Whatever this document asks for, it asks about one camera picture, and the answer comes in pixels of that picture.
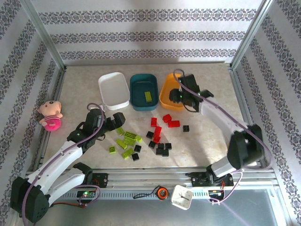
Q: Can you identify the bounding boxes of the aluminium frame post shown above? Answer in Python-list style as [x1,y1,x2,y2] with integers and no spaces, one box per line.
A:
[230,0,276,71]
[21,0,68,71]

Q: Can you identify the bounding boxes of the white plastic container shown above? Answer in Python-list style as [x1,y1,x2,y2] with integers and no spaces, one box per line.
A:
[98,72,130,111]

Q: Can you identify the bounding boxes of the controller board with LEDs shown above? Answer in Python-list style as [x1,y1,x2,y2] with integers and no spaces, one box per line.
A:
[77,190,96,198]

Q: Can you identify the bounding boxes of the aluminium back rail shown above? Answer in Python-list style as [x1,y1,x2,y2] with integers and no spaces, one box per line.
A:
[65,61,226,65]

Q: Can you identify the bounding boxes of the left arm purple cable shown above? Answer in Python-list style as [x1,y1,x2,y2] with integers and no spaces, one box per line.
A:
[17,103,106,224]

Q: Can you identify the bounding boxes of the small wired connector board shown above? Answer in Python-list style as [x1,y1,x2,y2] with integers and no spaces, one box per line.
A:
[208,188,225,197]

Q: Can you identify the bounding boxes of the pink plush doll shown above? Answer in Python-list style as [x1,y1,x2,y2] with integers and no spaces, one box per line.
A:
[39,100,63,132]

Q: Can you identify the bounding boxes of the red wire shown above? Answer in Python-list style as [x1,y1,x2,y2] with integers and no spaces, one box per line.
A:
[55,202,86,209]

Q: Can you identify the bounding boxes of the aluminium side rail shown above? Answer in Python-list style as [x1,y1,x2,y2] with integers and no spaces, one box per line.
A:
[229,67,273,168]
[28,67,68,171]

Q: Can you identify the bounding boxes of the white square clock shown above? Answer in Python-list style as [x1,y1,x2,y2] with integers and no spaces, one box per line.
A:
[170,185,193,210]

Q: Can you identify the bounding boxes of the orange black tape measure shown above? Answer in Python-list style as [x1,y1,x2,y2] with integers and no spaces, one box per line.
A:
[133,186,169,201]

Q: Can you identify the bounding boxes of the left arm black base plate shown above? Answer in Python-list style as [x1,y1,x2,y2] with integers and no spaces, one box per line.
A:
[93,173,109,188]

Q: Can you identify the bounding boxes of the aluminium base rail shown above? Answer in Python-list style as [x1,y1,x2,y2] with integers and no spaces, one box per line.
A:
[25,167,276,190]

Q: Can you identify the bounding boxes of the yellow plastic container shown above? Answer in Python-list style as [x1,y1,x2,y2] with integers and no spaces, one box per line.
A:
[159,73,186,112]

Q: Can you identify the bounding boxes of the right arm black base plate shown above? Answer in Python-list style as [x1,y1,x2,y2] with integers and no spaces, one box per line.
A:
[185,172,207,188]

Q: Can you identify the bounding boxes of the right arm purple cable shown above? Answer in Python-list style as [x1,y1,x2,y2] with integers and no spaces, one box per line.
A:
[173,68,273,205]

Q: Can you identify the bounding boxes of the teal plastic container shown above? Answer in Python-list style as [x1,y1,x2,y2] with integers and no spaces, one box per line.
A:
[129,73,158,112]

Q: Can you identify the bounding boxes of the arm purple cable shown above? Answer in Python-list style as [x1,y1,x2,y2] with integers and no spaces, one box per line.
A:
[17,103,106,224]
[173,68,273,205]

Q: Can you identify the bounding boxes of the slotted metal strip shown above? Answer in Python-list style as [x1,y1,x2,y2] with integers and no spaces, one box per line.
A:
[54,189,212,201]

